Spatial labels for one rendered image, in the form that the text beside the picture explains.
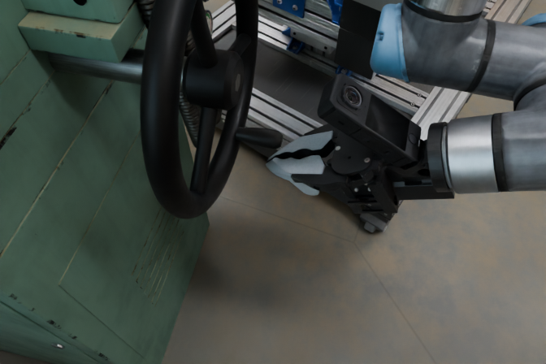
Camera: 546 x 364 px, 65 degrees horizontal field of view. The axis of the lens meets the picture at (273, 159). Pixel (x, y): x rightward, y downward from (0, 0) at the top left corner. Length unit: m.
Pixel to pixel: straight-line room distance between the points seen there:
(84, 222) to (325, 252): 0.76
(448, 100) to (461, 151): 0.90
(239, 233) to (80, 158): 0.73
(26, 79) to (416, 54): 0.39
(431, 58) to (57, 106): 0.40
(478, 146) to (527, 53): 0.11
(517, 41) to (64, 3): 0.42
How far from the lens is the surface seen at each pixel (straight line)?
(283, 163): 0.50
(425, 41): 0.45
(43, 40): 0.47
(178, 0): 0.32
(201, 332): 1.16
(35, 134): 0.51
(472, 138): 0.43
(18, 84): 0.48
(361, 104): 0.42
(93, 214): 0.65
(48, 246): 0.58
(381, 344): 1.17
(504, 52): 0.47
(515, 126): 0.43
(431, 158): 0.43
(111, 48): 0.43
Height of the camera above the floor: 1.12
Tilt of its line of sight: 54 degrees down
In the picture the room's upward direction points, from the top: straight up
